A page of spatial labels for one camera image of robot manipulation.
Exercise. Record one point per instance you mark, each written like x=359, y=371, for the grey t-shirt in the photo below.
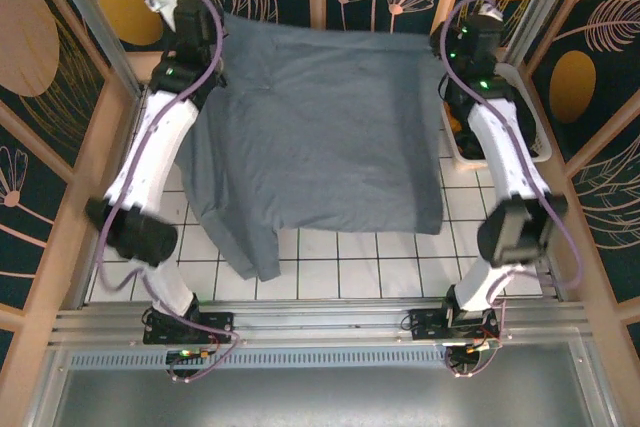
x=310, y=137

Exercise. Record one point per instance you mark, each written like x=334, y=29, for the aluminium cross rail frame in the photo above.
x=320, y=319

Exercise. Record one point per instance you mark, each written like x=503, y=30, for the white plastic basket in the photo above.
x=537, y=117

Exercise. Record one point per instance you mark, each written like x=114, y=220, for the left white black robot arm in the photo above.
x=155, y=147

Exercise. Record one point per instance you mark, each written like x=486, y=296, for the steel sheet panel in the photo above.
x=320, y=397

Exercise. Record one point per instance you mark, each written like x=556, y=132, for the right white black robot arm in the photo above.
x=505, y=157

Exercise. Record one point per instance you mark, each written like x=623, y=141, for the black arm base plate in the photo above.
x=215, y=324
x=425, y=324

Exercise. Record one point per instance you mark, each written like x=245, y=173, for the orange garment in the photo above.
x=454, y=123

